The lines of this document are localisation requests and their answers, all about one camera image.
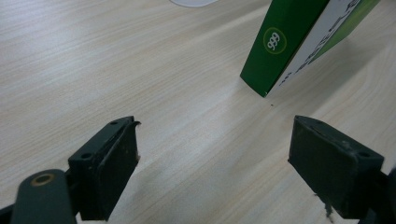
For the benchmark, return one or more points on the green and white carton box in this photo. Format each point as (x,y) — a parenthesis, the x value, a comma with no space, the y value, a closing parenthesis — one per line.
(299,40)

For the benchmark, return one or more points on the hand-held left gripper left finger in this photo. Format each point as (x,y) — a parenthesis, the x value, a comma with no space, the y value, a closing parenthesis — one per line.
(102,168)

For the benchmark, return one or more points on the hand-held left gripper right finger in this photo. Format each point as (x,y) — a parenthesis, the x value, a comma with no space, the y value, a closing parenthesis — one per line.
(333,168)

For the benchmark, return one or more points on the white round object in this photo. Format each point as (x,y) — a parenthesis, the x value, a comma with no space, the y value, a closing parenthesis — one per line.
(193,2)

